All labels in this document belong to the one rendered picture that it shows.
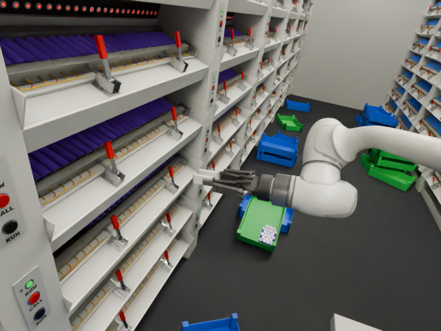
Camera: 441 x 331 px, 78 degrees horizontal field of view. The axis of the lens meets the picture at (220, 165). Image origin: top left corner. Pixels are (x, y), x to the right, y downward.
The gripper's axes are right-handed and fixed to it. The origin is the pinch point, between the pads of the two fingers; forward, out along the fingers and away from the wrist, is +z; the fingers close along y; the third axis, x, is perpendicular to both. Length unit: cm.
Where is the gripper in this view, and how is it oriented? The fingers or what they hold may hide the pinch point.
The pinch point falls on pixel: (205, 177)
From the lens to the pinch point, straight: 82.8
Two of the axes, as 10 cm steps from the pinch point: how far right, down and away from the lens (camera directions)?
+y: 3.5, -4.3, 8.3
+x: -0.2, -8.9, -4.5
